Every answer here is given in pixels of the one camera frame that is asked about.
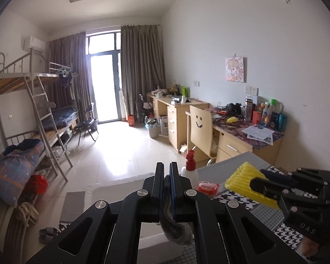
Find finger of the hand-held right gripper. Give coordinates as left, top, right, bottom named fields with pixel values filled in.
left=249, top=176, right=330, bottom=209
left=260, top=167, right=330, bottom=191

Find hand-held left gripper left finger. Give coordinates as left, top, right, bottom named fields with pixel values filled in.
left=25, top=162, right=165, bottom=264

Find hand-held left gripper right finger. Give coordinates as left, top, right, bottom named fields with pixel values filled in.
left=169, top=162, right=306, bottom=264

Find yellow ribbed sponge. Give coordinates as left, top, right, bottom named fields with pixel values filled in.
left=225, top=162, right=281, bottom=209

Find grey knit sock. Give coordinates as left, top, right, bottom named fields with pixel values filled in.
left=159, top=174, right=194, bottom=246

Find person's right hand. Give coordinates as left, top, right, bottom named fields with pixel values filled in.
left=302, top=236, right=330, bottom=264

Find houndstooth tablecloth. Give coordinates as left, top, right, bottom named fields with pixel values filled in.
left=59, top=151, right=308, bottom=256

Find white bottle with red pump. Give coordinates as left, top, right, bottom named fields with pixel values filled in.
left=181, top=150, right=199, bottom=185

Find red snack packet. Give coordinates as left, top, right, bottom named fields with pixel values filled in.
left=197, top=181, right=220, bottom=198

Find printed papers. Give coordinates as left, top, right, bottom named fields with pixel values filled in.
left=241, top=124, right=275, bottom=145

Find wooden desk with patterned top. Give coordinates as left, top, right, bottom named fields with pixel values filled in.
left=185, top=107, right=285, bottom=168

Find white bucket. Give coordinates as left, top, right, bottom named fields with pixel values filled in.
left=146, top=119, right=160, bottom=138

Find white carton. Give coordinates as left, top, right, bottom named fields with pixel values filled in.
left=159, top=115, right=168, bottom=135

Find row of toiletry bottles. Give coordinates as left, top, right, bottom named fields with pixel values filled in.
left=245, top=96, right=288, bottom=132

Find wooden chair with smiley face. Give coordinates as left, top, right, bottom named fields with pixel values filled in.
left=189, top=105, right=218, bottom=165

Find black bag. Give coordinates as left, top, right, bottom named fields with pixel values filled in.
left=135, top=95, right=152, bottom=123

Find black rounded object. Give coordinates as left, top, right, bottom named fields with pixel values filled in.
left=226, top=103, right=244, bottom=113

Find black folding chair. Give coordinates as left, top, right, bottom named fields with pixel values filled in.
left=76, top=104, right=99, bottom=146

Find clear plastic basin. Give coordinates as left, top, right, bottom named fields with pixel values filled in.
left=51, top=145, right=65, bottom=160

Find glass balcony door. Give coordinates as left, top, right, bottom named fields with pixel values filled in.
left=86, top=31, right=124, bottom=123

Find red plastic bag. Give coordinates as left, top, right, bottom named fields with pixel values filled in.
left=30, top=174, right=48, bottom=196

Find blue mattress bedding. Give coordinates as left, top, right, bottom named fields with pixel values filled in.
left=42, top=106, right=80, bottom=131

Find brown curtain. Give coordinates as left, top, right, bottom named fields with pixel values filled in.
left=48, top=31, right=95, bottom=121
left=120, top=25, right=167, bottom=121

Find beige crumpled cloth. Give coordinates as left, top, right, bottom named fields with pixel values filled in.
left=16, top=202, right=39, bottom=226

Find blue plaid quilt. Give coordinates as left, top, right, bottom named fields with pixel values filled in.
left=0, top=139, right=44, bottom=207

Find dark hanging clothes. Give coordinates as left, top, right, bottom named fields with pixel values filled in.
left=58, top=71, right=73, bottom=87

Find metal bunk bed with ladder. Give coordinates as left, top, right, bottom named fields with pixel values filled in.
left=0, top=48, right=75, bottom=242

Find white air conditioner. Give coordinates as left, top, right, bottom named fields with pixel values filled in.
left=22, top=36, right=46, bottom=53

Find cartoon wall picture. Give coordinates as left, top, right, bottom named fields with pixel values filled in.
left=225, top=56, right=247, bottom=83

